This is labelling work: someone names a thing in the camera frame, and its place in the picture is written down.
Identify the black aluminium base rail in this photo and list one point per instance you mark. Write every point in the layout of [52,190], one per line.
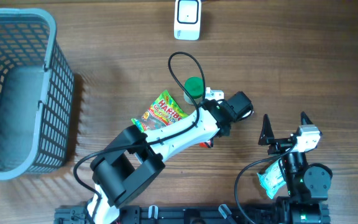
[261,213]

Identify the teal white tissue pack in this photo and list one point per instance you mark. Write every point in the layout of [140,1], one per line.
[272,179]

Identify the red Nescafe stick sachet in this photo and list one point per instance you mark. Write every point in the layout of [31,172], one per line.
[207,144]

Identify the white barcode scanner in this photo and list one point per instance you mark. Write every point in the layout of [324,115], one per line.
[187,19]

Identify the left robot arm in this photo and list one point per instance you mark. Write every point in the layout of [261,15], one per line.
[134,159]

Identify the Haribo gummy candy bag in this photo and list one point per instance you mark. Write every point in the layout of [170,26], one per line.
[163,112]

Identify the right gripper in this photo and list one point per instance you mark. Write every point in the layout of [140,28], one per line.
[266,137]

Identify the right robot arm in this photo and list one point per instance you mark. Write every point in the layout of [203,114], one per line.
[308,184]

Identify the grey plastic mesh basket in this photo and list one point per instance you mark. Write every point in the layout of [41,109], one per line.
[36,94]

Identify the green lid plastic jar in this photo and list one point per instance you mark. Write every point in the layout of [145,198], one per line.
[194,86]

